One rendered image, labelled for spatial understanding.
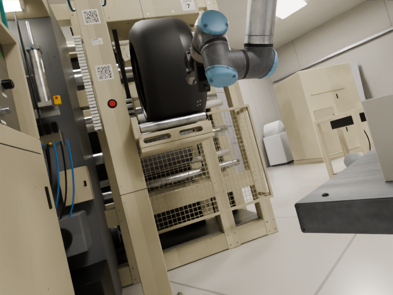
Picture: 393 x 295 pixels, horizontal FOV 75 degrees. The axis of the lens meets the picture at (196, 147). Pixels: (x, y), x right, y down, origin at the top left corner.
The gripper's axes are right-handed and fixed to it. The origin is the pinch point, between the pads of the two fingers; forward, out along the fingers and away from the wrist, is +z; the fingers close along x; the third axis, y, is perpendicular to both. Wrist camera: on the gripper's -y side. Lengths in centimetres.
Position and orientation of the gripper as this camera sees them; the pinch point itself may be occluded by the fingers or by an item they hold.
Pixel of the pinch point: (192, 83)
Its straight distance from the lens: 113.7
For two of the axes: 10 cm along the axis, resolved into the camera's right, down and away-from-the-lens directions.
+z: -2.1, 2.3, 9.5
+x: -9.4, 2.3, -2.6
